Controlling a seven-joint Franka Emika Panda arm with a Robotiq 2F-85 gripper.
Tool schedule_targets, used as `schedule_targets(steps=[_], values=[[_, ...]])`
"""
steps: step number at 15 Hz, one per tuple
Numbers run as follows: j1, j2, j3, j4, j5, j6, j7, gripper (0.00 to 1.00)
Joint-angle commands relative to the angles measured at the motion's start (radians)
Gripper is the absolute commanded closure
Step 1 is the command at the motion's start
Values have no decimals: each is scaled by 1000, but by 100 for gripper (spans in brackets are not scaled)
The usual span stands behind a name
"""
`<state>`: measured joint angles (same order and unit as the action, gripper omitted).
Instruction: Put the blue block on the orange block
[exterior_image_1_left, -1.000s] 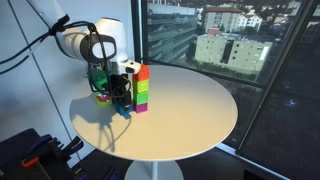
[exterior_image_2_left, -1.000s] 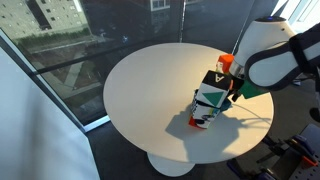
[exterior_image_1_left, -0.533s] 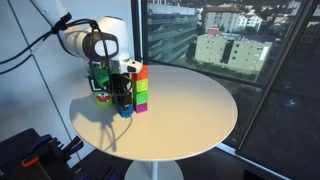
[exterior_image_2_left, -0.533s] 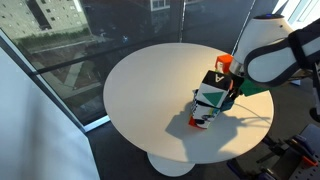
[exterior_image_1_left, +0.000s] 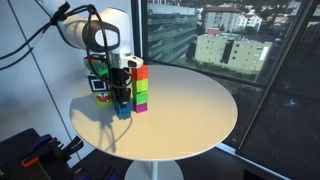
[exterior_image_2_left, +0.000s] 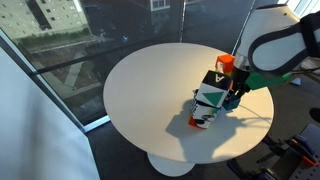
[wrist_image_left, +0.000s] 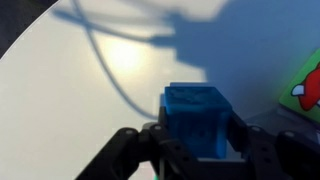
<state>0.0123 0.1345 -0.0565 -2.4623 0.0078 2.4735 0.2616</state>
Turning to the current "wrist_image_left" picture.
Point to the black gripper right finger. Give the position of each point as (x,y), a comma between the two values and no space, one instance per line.
(276,153)

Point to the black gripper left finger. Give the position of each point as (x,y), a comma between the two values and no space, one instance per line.
(133,153)

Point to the blue block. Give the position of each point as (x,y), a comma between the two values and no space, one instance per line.
(198,116)

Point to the green cube red white print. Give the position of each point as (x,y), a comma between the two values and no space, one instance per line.
(305,90)

